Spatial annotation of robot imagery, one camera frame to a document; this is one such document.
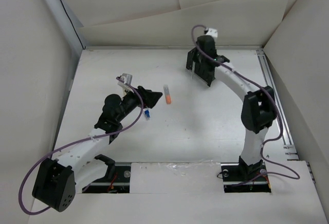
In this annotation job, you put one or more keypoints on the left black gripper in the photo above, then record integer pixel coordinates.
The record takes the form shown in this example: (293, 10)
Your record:
(150, 97)

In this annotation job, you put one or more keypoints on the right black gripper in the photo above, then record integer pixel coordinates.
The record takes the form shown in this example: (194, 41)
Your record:
(197, 44)

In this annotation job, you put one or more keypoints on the blue cap glue bottle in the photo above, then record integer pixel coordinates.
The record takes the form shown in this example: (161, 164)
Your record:
(147, 114)

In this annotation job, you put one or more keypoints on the orange cap highlighter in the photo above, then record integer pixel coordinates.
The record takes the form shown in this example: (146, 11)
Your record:
(167, 94)

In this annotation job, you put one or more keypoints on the black two-compartment pen holder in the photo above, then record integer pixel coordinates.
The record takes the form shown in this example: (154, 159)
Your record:
(204, 71)

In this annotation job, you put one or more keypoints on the green clear pen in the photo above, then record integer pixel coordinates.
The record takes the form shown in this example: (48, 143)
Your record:
(193, 69)

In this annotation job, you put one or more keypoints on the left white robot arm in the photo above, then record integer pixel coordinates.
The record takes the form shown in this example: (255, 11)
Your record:
(59, 179)

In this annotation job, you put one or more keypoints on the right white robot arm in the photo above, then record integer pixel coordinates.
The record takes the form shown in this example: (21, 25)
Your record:
(258, 109)

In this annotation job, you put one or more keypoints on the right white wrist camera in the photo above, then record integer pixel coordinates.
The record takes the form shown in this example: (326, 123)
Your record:
(211, 32)

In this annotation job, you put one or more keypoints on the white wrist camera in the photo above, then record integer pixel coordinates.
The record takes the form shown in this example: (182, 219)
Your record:
(124, 81)
(211, 32)

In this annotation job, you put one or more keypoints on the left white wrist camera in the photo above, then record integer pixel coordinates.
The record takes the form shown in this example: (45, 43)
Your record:
(124, 81)

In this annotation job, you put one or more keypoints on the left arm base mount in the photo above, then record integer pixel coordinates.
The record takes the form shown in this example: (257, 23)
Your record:
(115, 179)

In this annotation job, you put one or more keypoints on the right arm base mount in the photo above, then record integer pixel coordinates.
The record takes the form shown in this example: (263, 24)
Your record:
(242, 178)

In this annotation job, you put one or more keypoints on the right aluminium rail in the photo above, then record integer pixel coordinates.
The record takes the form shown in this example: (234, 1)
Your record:
(288, 144)

